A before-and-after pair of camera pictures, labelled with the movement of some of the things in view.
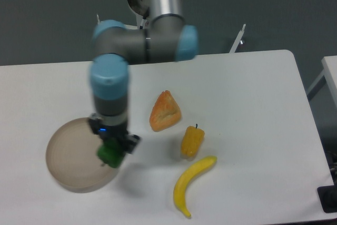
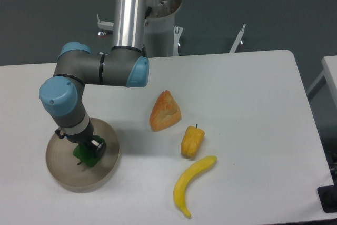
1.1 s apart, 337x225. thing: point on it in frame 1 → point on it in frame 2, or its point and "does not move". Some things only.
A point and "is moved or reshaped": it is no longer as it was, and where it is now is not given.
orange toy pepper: x=191 y=143 does not move
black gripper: x=108 y=132 → x=85 y=137
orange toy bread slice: x=165 y=112 does not move
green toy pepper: x=110 y=152 is moved or reshaped
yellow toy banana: x=196 y=168 does not move
